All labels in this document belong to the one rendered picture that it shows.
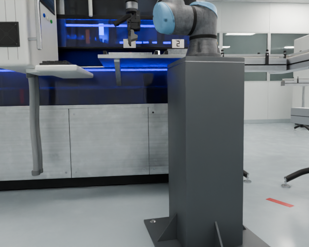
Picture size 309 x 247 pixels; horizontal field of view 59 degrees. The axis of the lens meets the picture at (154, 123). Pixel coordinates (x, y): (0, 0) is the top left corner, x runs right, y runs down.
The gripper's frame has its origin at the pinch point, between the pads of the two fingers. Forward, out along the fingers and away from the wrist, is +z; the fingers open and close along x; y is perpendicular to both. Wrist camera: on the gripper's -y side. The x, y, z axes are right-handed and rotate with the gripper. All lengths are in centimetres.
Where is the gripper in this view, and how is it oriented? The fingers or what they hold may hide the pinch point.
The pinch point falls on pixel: (129, 43)
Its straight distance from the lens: 178.0
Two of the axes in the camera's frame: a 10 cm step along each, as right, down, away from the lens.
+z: 0.2, 10.0, 0.6
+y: 9.9, -0.2, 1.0
